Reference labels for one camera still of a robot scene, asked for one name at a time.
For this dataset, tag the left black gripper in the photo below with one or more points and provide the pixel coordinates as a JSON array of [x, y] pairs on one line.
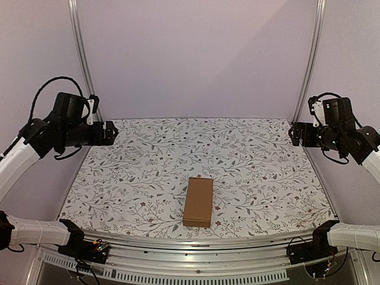
[[98, 139]]

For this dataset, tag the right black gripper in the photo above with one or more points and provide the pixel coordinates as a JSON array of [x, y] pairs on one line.
[[301, 134]]

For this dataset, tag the brown cardboard box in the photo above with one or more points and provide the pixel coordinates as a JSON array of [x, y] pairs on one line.
[[199, 203]]

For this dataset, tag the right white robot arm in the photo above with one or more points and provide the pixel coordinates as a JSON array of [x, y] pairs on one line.
[[363, 147]]

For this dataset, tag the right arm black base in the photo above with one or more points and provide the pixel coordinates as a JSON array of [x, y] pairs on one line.
[[317, 248]]

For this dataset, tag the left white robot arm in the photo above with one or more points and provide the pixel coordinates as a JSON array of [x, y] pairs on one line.
[[33, 143]]

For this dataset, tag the floral patterned table mat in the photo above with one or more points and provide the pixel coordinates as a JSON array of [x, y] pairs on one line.
[[262, 184]]

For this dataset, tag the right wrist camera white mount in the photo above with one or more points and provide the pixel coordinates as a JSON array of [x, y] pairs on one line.
[[316, 109]]

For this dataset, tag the left aluminium frame post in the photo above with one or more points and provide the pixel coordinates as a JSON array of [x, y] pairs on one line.
[[80, 46]]

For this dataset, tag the aluminium frame post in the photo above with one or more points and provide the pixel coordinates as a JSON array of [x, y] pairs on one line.
[[313, 51], [80, 46]]

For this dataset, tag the right aluminium frame post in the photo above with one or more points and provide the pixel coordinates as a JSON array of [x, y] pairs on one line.
[[313, 51]]

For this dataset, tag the aluminium front rail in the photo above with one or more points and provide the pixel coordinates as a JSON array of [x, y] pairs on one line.
[[243, 260]]

